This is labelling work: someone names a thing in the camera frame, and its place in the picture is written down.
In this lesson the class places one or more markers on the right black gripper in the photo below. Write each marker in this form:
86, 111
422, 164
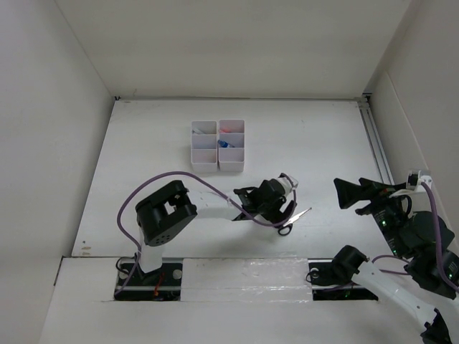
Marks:
348, 192

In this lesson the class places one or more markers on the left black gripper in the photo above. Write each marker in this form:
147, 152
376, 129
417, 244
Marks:
277, 216

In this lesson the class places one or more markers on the black handled scissors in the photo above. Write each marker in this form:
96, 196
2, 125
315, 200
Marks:
286, 229

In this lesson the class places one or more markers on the blue cap spray bottle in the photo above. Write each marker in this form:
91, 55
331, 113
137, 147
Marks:
224, 144

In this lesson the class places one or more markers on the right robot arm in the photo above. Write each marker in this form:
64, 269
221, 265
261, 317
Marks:
407, 217

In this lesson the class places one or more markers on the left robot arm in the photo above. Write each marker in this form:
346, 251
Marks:
166, 212

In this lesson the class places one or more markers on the white right organizer container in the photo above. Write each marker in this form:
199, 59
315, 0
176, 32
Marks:
232, 159

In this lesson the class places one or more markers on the white organizer container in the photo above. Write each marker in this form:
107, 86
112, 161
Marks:
232, 159
204, 147

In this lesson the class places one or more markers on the white left organizer container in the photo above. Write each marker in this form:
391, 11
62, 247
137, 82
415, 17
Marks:
204, 147

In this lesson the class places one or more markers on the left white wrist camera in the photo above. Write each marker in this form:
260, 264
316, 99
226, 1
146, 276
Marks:
288, 183

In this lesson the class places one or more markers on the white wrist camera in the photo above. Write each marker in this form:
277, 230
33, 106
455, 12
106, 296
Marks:
413, 184
288, 183

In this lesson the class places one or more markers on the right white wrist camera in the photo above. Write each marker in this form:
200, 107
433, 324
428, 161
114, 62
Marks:
413, 184

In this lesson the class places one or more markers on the aluminium rail strip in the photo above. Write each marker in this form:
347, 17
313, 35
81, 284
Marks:
375, 142

